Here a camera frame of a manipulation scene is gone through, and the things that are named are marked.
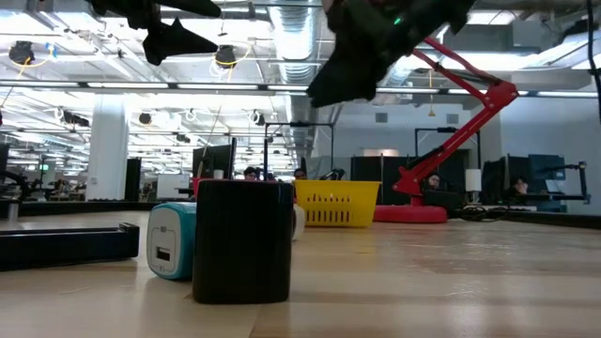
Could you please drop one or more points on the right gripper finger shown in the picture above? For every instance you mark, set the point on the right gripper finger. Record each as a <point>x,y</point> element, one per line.
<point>347,80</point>

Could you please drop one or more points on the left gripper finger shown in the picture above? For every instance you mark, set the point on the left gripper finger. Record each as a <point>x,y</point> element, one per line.
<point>174,42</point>
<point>192,5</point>

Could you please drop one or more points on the white charger with prongs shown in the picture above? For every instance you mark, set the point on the white charger with prongs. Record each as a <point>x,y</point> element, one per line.
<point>299,223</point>

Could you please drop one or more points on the black cube charger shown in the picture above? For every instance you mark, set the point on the black cube charger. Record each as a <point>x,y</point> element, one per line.
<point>241,244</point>

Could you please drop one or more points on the blue and white charger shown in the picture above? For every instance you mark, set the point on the blue and white charger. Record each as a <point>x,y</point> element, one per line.
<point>169,244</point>

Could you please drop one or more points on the black panel meter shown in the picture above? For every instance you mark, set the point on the black panel meter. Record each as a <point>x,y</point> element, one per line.
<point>66,246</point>

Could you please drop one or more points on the black ceiling device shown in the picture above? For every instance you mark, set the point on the black ceiling device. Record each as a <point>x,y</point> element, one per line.
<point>225,56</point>
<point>21,51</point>

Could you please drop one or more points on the black partition panel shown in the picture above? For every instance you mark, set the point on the black partition panel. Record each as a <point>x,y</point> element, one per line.
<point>371,178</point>

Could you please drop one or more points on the person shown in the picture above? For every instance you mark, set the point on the person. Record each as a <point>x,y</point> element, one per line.
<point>250,173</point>
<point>519,186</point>
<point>299,174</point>
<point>433,182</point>

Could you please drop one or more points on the yellow plastic basket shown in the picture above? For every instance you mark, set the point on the yellow plastic basket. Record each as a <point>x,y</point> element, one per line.
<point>338,202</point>

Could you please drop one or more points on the black computer monitor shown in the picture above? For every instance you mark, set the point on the black computer monitor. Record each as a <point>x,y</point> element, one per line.
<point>213,159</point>

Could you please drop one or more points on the white pillar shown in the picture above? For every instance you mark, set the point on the white pillar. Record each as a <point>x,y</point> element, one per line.
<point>107,150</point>

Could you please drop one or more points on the black tall cabinet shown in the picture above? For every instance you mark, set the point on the black tall cabinet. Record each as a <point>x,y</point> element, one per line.
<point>133,180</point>

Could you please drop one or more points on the red plastic basket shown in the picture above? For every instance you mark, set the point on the red plastic basket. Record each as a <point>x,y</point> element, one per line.
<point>194,185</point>

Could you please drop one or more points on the white board panel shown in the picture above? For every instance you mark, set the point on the white board panel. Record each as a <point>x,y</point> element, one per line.
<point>173,187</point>

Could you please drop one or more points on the red desk lamp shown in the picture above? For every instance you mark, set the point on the red desk lamp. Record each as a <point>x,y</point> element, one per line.
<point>408,213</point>

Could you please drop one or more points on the white lamp shade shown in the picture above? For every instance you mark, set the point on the white lamp shade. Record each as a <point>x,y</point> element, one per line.
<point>473,180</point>

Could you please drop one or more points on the dark desk monitor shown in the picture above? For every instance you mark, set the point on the dark desk monitor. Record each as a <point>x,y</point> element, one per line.
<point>497,176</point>

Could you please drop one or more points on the blue panel screen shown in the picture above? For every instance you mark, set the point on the blue panel screen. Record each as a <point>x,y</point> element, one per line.
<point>544,169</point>

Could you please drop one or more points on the silver ceiling duct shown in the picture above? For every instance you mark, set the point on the silver ceiling duct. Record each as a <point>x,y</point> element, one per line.
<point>293,37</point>

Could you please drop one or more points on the black stand frame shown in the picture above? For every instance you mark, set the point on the black stand frame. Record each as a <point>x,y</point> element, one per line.
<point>446,129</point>
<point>265,155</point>

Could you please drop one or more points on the black aluminium rig frame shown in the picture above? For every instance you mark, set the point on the black aluminium rig frame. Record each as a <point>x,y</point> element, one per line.
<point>94,207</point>

